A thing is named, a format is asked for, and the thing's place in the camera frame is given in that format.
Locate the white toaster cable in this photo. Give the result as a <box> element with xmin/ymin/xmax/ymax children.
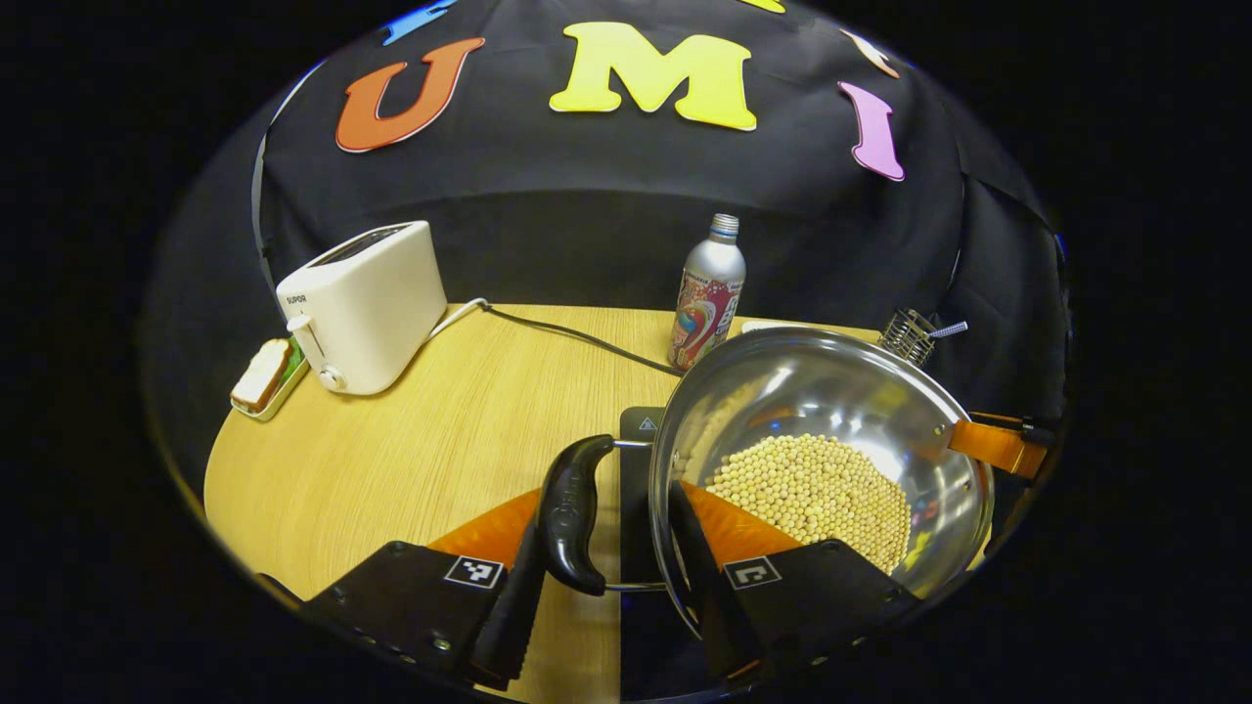
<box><xmin>424</xmin><ymin>297</ymin><xmax>490</xmax><ymax>345</ymax></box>

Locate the white toaster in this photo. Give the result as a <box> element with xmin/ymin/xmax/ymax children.
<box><xmin>276</xmin><ymin>221</ymin><xmax>448</xmax><ymax>396</ymax></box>

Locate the green plate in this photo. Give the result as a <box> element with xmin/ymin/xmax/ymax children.
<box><xmin>231</xmin><ymin>336</ymin><xmax>311</xmax><ymax>422</ymax></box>

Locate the sandwich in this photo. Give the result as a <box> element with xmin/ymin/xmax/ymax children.
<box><xmin>231</xmin><ymin>338</ymin><xmax>292</xmax><ymax>412</ymax></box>

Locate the black backdrop cloth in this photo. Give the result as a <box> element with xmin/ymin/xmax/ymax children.
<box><xmin>147</xmin><ymin>0</ymin><xmax>1072</xmax><ymax>461</ymax></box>

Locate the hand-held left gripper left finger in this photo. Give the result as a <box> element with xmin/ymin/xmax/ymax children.
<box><xmin>256</xmin><ymin>487</ymin><xmax>551</xmax><ymax>693</ymax></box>

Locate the stainless steel pot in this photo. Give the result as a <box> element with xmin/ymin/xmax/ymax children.
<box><xmin>536</xmin><ymin>328</ymin><xmax>997</xmax><ymax>641</ymax></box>

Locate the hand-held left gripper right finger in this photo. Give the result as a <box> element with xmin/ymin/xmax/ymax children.
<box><xmin>668</xmin><ymin>479</ymin><xmax>925</xmax><ymax>685</ymax></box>

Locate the black power cable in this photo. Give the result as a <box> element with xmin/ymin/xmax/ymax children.
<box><xmin>477</xmin><ymin>302</ymin><xmax>686</xmax><ymax>378</ymax></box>

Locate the silver drink bottle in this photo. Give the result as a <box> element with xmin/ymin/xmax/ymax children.
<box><xmin>669</xmin><ymin>213</ymin><xmax>746</xmax><ymax>371</ymax></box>

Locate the black induction cooktop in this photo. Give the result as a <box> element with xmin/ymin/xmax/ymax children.
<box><xmin>618</xmin><ymin>406</ymin><xmax>769</xmax><ymax>701</ymax></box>

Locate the wire mesh holder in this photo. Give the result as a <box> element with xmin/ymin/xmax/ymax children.
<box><xmin>878</xmin><ymin>309</ymin><xmax>940</xmax><ymax>369</ymax></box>

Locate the pile of soybeans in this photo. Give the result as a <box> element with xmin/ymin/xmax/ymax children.
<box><xmin>704</xmin><ymin>434</ymin><xmax>913</xmax><ymax>575</ymax></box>

